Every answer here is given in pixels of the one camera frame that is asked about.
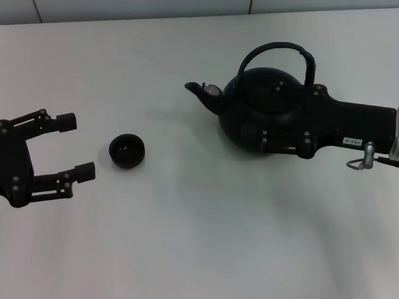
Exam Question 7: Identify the black round teapot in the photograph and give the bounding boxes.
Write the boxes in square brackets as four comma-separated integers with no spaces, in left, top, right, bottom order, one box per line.
[181,38,320,158]

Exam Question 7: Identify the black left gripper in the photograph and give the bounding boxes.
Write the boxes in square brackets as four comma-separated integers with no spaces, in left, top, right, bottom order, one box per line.
[0,107,99,212]

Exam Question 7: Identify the dark brown teacup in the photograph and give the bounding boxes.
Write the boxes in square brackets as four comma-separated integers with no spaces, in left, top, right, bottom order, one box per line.
[107,132,147,170]

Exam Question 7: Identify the right gripper cable with plug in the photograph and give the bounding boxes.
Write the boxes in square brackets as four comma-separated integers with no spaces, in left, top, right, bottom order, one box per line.
[346,140,399,172]

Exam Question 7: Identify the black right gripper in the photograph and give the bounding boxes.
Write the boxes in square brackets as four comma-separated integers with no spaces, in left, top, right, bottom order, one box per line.
[239,77,399,164]

